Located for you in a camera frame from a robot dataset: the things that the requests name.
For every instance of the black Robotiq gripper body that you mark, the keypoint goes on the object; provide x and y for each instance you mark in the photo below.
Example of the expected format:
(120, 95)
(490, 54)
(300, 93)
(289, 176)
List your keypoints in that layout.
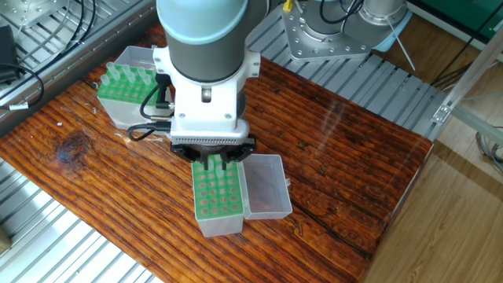
(185, 149)

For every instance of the thin white plastic strip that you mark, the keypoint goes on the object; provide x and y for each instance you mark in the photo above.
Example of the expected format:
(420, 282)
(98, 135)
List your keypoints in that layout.
(402, 43)

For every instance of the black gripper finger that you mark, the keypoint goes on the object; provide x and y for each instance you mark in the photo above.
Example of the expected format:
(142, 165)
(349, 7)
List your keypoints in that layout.
(226, 161)
(207, 162)

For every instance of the clear pipette box green rack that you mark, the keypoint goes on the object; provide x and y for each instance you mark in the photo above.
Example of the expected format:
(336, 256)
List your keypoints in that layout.
(216, 208)
(118, 106)

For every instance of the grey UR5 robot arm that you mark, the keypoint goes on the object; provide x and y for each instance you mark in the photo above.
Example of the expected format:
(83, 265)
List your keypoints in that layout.
(204, 55)

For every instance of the aluminium frame profile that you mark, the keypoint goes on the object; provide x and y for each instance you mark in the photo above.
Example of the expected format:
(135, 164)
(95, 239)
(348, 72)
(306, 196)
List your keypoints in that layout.
(471, 75)

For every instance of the silver robot base mount plate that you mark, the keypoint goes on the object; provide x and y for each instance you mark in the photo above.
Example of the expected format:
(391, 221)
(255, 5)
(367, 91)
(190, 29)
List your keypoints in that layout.
(330, 43)

